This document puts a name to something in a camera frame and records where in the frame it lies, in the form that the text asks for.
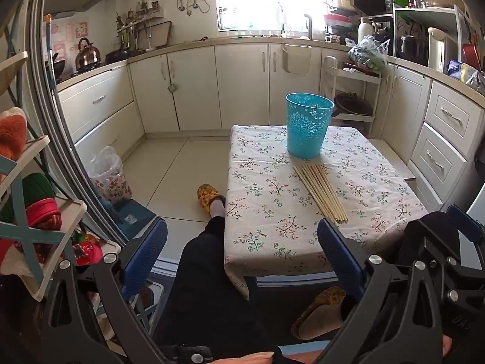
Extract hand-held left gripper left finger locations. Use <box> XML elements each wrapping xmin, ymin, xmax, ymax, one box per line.
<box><xmin>38</xmin><ymin>218</ymin><xmax>169</xmax><ymax>364</ymax></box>

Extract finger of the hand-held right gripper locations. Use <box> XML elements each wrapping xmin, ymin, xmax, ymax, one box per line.
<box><xmin>447</xmin><ymin>205</ymin><xmax>485</xmax><ymax>274</ymax></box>
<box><xmin>401</xmin><ymin>211</ymin><xmax>461</xmax><ymax>274</ymax></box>

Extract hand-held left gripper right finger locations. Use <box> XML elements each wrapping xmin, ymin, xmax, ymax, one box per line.
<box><xmin>317</xmin><ymin>219</ymin><xmax>445</xmax><ymax>364</ymax></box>

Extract bundle of wooden chopsticks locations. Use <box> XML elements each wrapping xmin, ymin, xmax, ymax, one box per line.
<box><xmin>293</xmin><ymin>163</ymin><xmax>349</xmax><ymax>224</ymax></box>

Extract blue plastic basket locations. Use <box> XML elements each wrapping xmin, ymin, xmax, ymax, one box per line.
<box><xmin>285</xmin><ymin>93</ymin><xmax>335</xmax><ymax>160</ymax></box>

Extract person's right hand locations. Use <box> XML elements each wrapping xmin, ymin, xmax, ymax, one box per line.
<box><xmin>443</xmin><ymin>334</ymin><xmax>455</xmax><ymax>364</ymax></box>

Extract person's left hand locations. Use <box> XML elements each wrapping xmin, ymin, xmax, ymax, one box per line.
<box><xmin>212</xmin><ymin>352</ymin><xmax>275</xmax><ymax>364</ymax></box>

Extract teal box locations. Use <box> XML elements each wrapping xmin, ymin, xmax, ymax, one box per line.
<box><xmin>109</xmin><ymin>197</ymin><xmax>157</xmax><ymax>233</ymax></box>

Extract yellow patterned slipper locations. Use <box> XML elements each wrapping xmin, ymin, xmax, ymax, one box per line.
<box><xmin>196</xmin><ymin>184</ymin><xmax>227</xmax><ymax>210</ymax></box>
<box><xmin>291</xmin><ymin>286</ymin><xmax>347</xmax><ymax>341</ymax></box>

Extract red floral cloth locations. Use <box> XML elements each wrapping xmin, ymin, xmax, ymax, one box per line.
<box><xmin>71</xmin><ymin>234</ymin><xmax>104</xmax><ymax>267</ymax></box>

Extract person's leg in black trousers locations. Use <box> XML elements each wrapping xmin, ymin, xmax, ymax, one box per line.
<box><xmin>155</xmin><ymin>197</ymin><xmax>289</xmax><ymax>364</ymax></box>

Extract floral bin with plastic bag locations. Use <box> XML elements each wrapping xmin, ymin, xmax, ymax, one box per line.
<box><xmin>88</xmin><ymin>146</ymin><xmax>134</xmax><ymax>206</ymax></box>

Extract red knitted item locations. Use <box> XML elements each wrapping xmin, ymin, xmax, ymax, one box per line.
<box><xmin>26</xmin><ymin>197</ymin><xmax>64</xmax><ymax>232</ymax></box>

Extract cream corner cabinet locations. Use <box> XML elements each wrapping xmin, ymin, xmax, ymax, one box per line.
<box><xmin>379</xmin><ymin>61</ymin><xmax>485</xmax><ymax>213</ymax></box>

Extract white and teal shelf rack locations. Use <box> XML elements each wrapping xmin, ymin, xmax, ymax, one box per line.
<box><xmin>0</xmin><ymin>51</ymin><xmax>122</xmax><ymax>302</ymax></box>

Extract green knitted item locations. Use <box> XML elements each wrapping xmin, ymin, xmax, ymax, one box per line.
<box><xmin>21</xmin><ymin>172</ymin><xmax>58</xmax><ymax>207</ymax></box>

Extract black frying pan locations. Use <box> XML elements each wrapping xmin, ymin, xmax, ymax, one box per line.
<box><xmin>335</xmin><ymin>91</ymin><xmax>372</xmax><ymax>116</ymax></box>

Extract blue package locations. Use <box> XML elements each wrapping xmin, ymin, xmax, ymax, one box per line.
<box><xmin>447</xmin><ymin>59</ymin><xmax>471</xmax><ymax>80</ymax></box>

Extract cream drawer cabinet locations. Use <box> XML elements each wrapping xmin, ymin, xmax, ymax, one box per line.
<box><xmin>56</xmin><ymin>62</ymin><xmax>147</xmax><ymax>156</ymax></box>

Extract white rolling cart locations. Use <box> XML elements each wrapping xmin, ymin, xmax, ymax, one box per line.
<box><xmin>320</xmin><ymin>56</ymin><xmax>383</xmax><ymax>138</ymax></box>

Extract white electric water boiler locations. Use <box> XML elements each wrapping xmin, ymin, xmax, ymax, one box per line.
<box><xmin>427</xmin><ymin>26</ymin><xmax>457</xmax><ymax>73</ymax></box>

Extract orange plush item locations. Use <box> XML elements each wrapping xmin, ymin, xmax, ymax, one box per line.
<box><xmin>0</xmin><ymin>107</ymin><xmax>28</xmax><ymax>160</ymax></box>

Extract black steel pot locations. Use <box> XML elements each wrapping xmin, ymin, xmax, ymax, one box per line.
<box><xmin>396</xmin><ymin>35</ymin><xmax>429</xmax><ymax>62</ymax></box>

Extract cream base cabinet with doors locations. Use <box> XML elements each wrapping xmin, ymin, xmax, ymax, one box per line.
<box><xmin>127</xmin><ymin>42</ymin><xmax>323</xmax><ymax>133</ymax></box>

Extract bag of green vegetables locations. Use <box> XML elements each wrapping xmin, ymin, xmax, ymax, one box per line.
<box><xmin>347</xmin><ymin>35</ymin><xmax>388</xmax><ymax>72</ymax></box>

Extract black cooking pot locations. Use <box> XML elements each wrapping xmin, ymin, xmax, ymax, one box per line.
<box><xmin>105</xmin><ymin>47</ymin><xmax>130</xmax><ymax>65</ymax></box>

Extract white hanging door bin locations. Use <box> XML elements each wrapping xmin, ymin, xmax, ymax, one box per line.
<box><xmin>281</xmin><ymin>43</ymin><xmax>312</xmax><ymax>75</ymax></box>

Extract metal kettle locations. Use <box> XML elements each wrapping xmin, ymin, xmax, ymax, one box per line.
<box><xmin>75</xmin><ymin>38</ymin><xmax>102</xmax><ymax>70</ymax></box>

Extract black wok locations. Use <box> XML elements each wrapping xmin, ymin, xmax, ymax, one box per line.
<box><xmin>45</xmin><ymin>51</ymin><xmax>68</xmax><ymax>81</ymax></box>

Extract white shelf unit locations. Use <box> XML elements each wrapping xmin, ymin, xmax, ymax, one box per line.
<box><xmin>392</xmin><ymin>4</ymin><xmax>471</xmax><ymax>73</ymax></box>

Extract white thermos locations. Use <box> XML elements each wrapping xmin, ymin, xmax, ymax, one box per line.
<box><xmin>358</xmin><ymin>17</ymin><xmax>374</xmax><ymax>46</ymax></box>

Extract dark cutting board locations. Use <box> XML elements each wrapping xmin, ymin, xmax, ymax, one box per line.
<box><xmin>146</xmin><ymin>21</ymin><xmax>173</xmax><ymax>48</ymax></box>

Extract red bowl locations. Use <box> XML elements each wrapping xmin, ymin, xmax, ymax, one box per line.
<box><xmin>323</xmin><ymin>13</ymin><xmax>357</xmax><ymax>28</ymax></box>

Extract chrome faucet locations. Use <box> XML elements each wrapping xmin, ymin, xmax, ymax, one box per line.
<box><xmin>278</xmin><ymin>2</ymin><xmax>289</xmax><ymax>37</ymax></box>

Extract kitchen window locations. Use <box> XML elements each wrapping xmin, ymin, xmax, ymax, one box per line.
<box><xmin>214</xmin><ymin>0</ymin><xmax>331</xmax><ymax>33</ymax></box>

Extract metal sliding door frame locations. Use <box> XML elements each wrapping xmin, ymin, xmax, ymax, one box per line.
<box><xmin>23</xmin><ymin>0</ymin><xmax>131</xmax><ymax>245</ymax></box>

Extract broom handle with orange tip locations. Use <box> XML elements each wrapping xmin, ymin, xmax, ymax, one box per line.
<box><xmin>43</xmin><ymin>14</ymin><xmax>58</xmax><ymax>89</ymax></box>

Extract pink wall stickers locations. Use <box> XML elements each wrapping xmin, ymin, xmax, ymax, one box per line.
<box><xmin>50</xmin><ymin>20</ymin><xmax>90</xmax><ymax>58</ymax></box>

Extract wall utensil rack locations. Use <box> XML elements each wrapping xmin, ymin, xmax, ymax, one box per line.
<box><xmin>115</xmin><ymin>1</ymin><xmax>166</xmax><ymax>34</ymax></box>

